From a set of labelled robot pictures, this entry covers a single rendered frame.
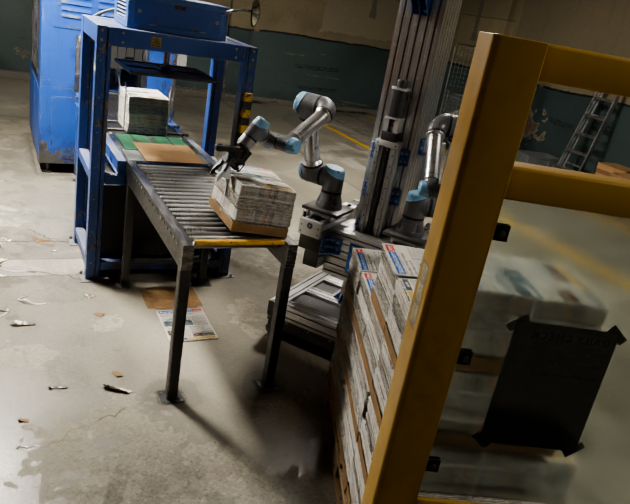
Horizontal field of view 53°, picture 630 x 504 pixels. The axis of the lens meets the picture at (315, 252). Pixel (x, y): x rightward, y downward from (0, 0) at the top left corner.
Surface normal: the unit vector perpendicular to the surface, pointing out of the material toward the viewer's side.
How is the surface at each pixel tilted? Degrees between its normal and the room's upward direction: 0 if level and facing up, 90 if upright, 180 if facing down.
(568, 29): 90
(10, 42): 90
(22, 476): 0
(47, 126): 90
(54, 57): 90
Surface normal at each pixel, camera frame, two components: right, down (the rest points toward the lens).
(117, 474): 0.17, -0.92
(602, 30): -0.89, 0.01
